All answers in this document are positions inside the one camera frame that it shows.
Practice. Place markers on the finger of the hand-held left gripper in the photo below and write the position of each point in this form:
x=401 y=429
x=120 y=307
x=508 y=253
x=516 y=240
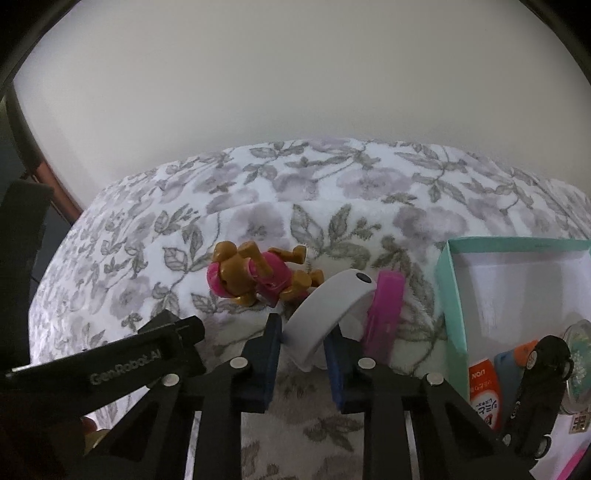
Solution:
x=184 y=332

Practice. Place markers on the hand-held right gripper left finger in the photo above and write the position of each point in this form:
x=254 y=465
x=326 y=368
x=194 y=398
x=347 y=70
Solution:
x=270 y=355

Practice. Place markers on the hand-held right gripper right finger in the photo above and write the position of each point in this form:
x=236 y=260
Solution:
x=334 y=369

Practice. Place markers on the white curved band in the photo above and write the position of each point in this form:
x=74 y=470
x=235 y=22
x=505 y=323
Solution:
x=314 y=318

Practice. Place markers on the mint green cardboard box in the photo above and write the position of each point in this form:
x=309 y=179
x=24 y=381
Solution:
x=452 y=304

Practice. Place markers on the black toy car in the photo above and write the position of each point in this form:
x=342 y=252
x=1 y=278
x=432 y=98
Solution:
x=540 y=392

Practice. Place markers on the round clear container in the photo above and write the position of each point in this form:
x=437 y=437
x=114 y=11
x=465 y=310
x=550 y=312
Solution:
x=579 y=369

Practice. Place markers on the pink and brown toy figure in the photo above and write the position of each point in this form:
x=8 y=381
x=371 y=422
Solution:
x=235 y=272

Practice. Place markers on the orange and white packet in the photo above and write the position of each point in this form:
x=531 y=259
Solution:
x=485 y=392

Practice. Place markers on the floral printed blanket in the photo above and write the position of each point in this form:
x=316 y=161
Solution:
x=369 y=184

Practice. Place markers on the gold striped card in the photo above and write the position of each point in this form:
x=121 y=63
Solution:
x=581 y=421

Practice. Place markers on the brown wooden bed frame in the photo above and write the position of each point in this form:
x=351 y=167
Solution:
x=51 y=180

